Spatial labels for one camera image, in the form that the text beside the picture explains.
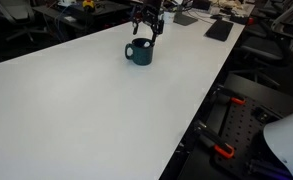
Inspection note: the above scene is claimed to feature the white ceramic mug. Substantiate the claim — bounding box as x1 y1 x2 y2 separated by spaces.
163 11 175 24

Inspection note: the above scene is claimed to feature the black keyboard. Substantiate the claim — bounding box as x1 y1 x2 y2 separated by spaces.
205 20 233 41

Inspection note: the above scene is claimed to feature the dark green ceramic mug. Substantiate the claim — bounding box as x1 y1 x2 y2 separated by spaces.
125 38 154 66

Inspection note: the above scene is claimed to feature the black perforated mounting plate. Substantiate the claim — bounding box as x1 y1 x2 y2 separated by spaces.
213 97 293 180

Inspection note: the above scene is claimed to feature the black office chair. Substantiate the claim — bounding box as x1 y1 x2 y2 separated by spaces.
236 5 293 84

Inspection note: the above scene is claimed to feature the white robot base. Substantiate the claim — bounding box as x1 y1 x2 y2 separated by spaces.
263 113 293 176

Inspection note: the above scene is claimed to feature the orange-handled clamp near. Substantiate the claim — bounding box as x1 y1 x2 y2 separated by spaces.
195 121 235 159

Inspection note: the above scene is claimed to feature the grey monitor stand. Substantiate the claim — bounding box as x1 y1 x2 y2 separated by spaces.
173 0 196 26

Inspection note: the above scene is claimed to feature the orange-handled clamp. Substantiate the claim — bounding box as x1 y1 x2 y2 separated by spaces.
195 121 235 159
215 85 246 105

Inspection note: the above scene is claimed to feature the orange-handled clamp far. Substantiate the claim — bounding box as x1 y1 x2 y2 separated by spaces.
215 85 246 105

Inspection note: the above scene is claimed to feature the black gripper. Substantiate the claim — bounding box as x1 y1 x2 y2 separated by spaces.
131 0 164 43

